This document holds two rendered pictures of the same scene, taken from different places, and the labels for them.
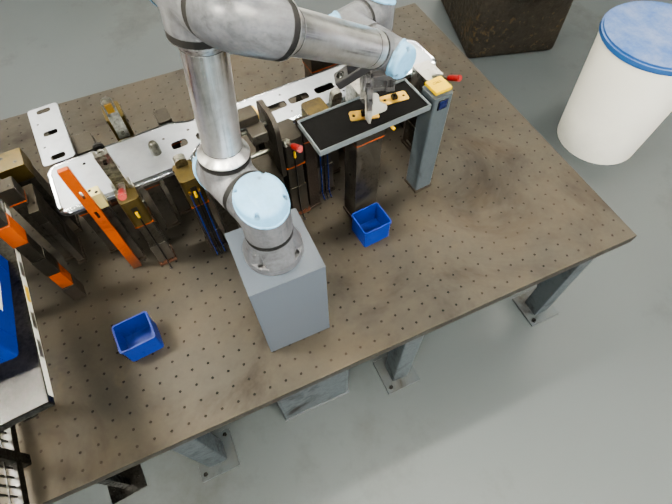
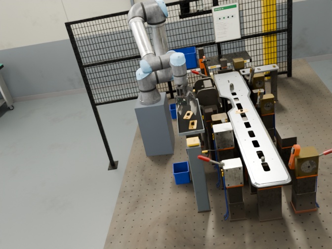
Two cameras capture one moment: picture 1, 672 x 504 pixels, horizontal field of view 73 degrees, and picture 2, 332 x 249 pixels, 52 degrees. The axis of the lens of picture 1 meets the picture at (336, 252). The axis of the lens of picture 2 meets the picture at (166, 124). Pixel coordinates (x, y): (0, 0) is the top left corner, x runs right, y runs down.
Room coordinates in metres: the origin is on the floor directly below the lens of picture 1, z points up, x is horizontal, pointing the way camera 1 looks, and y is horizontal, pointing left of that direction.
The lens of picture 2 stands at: (1.82, -1.58, 2.10)
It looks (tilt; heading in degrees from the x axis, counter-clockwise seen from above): 30 degrees down; 123
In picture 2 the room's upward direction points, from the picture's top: 12 degrees counter-clockwise
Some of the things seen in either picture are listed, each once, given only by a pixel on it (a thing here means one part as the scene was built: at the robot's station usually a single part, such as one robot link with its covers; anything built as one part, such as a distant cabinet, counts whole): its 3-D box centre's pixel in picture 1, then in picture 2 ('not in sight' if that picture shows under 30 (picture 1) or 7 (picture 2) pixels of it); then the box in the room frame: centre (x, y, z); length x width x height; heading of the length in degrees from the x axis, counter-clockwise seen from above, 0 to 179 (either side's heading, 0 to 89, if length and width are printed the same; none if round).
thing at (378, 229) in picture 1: (370, 225); (181, 173); (0.92, -0.13, 0.75); 0.11 x 0.10 x 0.09; 118
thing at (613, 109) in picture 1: (625, 90); not in sight; (2.05, -1.63, 0.35); 0.57 x 0.57 x 0.70
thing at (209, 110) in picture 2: (309, 166); (211, 137); (1.06, 0.08, 0.90); 0.05 x 0.05 x 0.40; 28
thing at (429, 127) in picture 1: (426, 141); (198, 177); (1.14, -0.32, 0.92); 0.08 x 0.08 x 0.44; 28
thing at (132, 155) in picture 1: (258, 112); (243, 113); (1.22, 0.25, 1.00); 1.38 x 0.22 x 0.02; 118
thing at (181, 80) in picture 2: not in sight; (181, 78); (1.02, -0.11, 1.40); 0.08 x 0.08 x 0.05
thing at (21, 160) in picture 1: (41, 197); (239, 79); (0.97, 0.98, 0.88); 0.08 x 0.08 x 0.36; 28
